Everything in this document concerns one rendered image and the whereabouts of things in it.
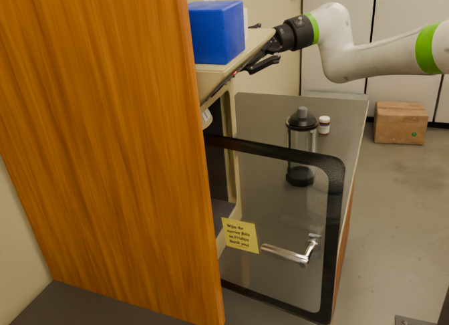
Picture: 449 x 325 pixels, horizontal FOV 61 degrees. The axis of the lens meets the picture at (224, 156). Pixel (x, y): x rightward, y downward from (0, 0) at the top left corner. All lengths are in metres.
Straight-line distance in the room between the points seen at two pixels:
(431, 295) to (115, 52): 2.08
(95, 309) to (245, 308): 0.37
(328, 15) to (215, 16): 0.58
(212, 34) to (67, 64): 0.25
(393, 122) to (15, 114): 3.16
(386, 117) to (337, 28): 2.46
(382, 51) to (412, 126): 2.61
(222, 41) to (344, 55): 0.57
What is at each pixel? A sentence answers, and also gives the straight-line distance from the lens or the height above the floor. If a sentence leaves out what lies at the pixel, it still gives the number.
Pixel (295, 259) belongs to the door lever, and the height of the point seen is 1.21.
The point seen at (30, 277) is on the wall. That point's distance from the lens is 1.16.
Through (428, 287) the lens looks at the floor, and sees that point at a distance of 2.42.
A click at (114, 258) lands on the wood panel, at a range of 0.93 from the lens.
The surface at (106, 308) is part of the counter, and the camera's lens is 1.04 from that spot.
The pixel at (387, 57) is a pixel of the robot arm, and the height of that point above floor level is 1.41.
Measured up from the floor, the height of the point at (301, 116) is 1.19.
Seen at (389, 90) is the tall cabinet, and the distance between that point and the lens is 3.91.
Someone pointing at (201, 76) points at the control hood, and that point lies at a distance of 0.66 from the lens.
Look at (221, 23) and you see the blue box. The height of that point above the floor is 1.58.
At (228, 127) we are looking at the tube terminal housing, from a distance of 1.06.
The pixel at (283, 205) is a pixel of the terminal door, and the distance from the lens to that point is 0.70.
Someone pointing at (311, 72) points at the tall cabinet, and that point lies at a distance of 3.92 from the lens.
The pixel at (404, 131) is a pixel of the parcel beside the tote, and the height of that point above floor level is 0.13.
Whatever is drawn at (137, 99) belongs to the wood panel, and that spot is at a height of 1.48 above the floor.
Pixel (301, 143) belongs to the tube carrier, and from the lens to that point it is 1.26.
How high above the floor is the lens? 1.70
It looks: 30 degrees down
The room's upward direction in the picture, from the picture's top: 5 degrees counter-clockwise
